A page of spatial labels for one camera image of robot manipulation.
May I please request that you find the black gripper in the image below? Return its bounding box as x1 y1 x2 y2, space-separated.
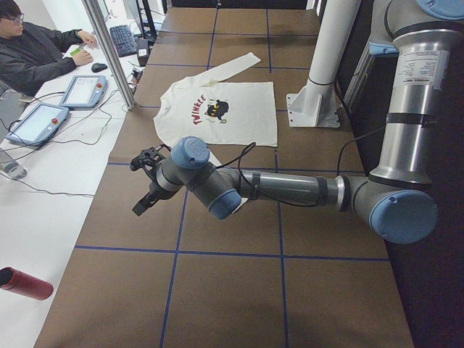
132 170 170 216

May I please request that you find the cream long sleeve cat shirt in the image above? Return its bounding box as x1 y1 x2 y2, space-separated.
152 51 279 215

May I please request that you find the clear water bottle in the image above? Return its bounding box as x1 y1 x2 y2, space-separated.
0 148 28 180

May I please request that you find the far blue teach pendant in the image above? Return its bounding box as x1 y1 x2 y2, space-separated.
59 75 107 109

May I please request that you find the blue teach pendant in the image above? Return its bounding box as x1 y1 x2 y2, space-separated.
59 75 107 109
6 103 70 146

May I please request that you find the near blue teach pendant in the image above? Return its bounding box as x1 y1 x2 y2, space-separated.
6 103 70 146

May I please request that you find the red cylindrical bottle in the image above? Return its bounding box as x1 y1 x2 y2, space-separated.
1 267 54 300

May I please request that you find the black computer mouse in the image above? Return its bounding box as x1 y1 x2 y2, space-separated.
91 63 107 73

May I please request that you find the brown paper table cover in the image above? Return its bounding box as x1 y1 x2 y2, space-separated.
36 8 413 347

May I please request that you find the small black box device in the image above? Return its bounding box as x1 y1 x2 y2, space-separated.
136 38 150 67

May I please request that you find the black keyboard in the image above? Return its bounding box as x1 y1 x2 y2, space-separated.
109 25 137 57

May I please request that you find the green small object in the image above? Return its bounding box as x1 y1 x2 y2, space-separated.
70 43 86 57

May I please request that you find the person in black jacket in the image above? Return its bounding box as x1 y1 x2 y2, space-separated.
1 1 97 97

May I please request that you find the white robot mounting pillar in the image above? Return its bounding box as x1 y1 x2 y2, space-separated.
286 0 360 128

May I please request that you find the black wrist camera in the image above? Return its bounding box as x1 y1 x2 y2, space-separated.
130 144 170 181

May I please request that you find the aluminium frame post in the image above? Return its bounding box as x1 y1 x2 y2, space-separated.
82 0 136 110

